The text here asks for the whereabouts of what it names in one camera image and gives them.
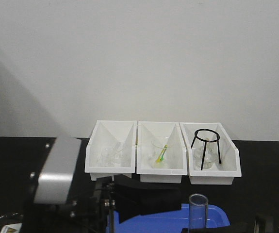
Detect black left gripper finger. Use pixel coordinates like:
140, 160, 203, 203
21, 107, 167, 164
181, 225, 248, 233

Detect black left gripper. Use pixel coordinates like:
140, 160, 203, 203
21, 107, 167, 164
54, 175, 181, 233

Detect clear glass test tube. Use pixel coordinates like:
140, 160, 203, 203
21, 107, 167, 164
188, 193, 208, 230

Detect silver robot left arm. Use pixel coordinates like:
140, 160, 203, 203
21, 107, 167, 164
31, 137, 247, 233

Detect glassware in left bin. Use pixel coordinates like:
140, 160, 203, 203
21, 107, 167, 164
98, 142, 127, 167

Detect blue plastic tray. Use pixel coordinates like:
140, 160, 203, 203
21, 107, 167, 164
114, 204, 230, 233

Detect yellow green plastic droppers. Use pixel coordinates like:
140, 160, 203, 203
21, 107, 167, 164
155, 144, 168, 163

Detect middle white storage bin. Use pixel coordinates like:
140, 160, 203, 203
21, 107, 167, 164
136, 121, 187, 183

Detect white storage bin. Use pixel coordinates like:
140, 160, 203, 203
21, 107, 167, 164
136, 121, 187, 183
180, 122, 242, 185
84, 120, 137, 181

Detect left white storage bin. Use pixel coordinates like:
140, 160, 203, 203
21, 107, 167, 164
84, 120, 137, 181

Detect glass beaker in middle bin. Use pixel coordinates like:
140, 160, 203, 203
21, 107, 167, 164
150, 136, 173, 169

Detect right white storage bin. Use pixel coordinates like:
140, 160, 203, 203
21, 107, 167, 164
180, 122, 242, 185

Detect glass flask in right bin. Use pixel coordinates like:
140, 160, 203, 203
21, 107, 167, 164
193, 139, 218, 170

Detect clear glass beaker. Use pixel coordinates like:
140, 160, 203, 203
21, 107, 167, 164
0, 212, 22, 221

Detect black wire tripod stand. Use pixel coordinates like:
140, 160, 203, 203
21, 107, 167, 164
191, 128, 222, 171

